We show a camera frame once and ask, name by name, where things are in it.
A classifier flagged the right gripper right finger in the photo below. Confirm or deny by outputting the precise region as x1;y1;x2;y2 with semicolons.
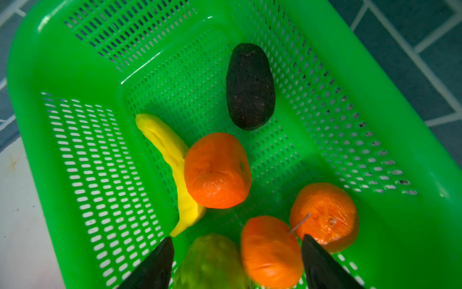
302;234;363;289

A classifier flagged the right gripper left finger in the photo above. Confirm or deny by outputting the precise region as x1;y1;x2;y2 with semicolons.
119;237;174;289

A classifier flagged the orange fruit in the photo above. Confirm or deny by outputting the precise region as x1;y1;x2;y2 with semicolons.
241;216;304;289
184;132;251;209

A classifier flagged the green custard apple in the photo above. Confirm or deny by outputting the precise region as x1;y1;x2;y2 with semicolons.
172;234;252;289

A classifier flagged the dark avocado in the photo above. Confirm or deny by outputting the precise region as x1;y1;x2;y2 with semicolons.
226;43;276;131

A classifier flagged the orange tangerine in basket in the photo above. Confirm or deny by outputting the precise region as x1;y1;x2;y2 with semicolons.
290;183;359;253

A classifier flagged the yellow banana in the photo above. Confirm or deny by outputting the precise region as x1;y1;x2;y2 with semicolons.
135;113;206;237

